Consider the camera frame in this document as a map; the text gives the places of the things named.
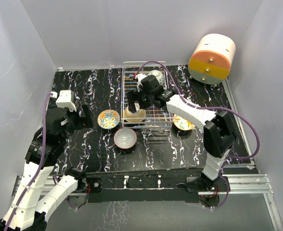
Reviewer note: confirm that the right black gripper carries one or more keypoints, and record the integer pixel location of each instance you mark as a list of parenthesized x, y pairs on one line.
[(131, 96)]

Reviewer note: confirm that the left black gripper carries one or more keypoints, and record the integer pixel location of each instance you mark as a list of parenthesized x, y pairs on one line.
[(87, 120)]

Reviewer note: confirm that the yellow teal sun bowl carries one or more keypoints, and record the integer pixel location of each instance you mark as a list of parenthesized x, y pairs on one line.
[(136, 117)]

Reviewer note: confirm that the blue patterned bowl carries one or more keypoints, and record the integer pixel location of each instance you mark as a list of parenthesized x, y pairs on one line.
[(158, 75)]

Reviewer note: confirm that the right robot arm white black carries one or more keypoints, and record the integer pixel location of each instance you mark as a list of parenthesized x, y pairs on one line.
[(218, 130)]

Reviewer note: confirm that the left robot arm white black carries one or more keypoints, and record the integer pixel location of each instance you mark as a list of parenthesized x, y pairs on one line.
[(29, 210)]

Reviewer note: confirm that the orange blue floral bowl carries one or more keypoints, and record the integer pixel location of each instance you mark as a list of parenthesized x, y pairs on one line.
[(108, 119)]

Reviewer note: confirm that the grey red-rimmed patterned bowl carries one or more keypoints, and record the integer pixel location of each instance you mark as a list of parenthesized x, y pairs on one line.
[(125, 138)]

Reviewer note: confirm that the white orange flower bowl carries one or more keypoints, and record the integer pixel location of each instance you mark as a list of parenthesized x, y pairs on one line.
[(182, 124)]

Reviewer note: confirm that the round pastel drawer cabinet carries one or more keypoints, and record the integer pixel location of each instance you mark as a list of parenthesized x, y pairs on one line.
[(212, 59)]

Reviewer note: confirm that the black front mounting bar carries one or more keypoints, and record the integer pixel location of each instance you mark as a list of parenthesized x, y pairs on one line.
[(175, 184)]

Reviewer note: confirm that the white wire dish rack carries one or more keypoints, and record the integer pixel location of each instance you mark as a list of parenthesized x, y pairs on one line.
[(156, 118)]

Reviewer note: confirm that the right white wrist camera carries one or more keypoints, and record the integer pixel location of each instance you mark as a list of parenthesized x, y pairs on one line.
[(139, 78)]

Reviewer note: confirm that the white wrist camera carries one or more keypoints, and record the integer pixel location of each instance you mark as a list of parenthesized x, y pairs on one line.
[(66, 100), (139, 78)]

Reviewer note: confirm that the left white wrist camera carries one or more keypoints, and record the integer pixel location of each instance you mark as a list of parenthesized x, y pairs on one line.
[(66, 100)]

